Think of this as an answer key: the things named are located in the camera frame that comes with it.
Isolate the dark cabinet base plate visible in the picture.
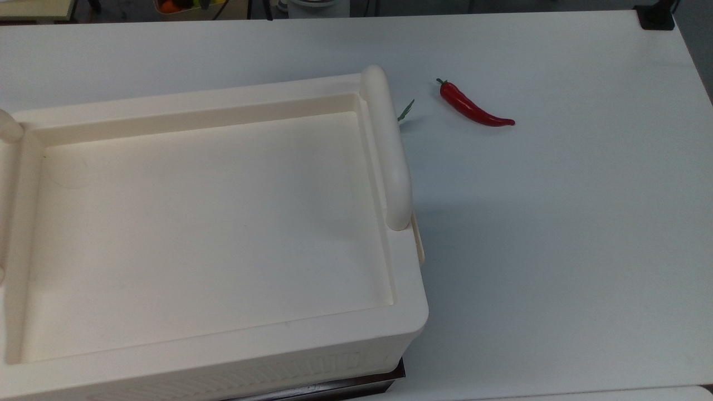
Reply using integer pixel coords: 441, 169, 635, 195
223, 358, 406, 401

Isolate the box with orange fruits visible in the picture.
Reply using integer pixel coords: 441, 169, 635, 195
153, 0, 248, 22

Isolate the cream rounded cabinet handle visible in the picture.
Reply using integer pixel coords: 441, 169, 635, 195
0, 109, 25, 143

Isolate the black table clamp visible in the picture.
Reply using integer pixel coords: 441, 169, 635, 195
634, 0, 680, 31

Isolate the cream cylindrical cabinet handle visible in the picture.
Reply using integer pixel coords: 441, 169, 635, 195
360, 65, 413, 232

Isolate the red chili pepper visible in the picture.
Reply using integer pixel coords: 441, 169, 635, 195
436, 78, 516, 128

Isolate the white round container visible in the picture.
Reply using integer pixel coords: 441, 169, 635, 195
277, 0, 351, 19

